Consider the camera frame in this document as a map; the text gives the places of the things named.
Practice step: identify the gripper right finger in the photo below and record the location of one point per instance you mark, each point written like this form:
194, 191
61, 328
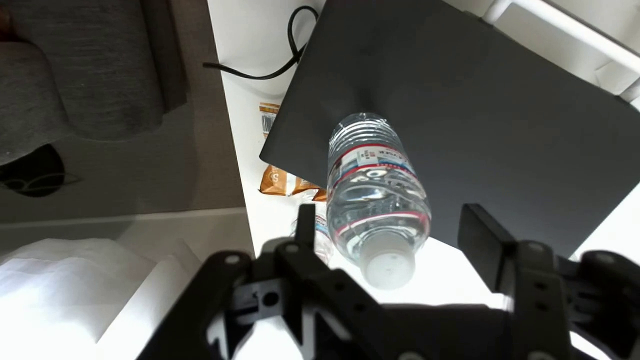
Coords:
535, 280

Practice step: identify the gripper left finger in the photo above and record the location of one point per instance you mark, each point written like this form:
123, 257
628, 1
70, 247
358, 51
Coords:
320, 292

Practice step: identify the small clear plastic bottle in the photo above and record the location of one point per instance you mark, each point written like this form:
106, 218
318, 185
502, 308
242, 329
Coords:
324, 237

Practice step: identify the clear plastic water bottle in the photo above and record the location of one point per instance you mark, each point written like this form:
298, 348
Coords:
377, 200

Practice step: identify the dark grey laptop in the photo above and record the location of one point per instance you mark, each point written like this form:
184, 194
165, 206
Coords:
490, 110

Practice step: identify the white and orange snack packet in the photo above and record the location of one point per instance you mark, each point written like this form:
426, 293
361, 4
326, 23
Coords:
268, 117

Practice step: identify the white bedding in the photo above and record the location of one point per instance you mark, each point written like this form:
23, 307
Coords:
75, 290

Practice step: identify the black bag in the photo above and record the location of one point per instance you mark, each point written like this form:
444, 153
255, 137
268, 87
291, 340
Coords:
35, 172

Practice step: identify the grey sofa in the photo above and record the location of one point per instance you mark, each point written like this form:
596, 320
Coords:
90, 65

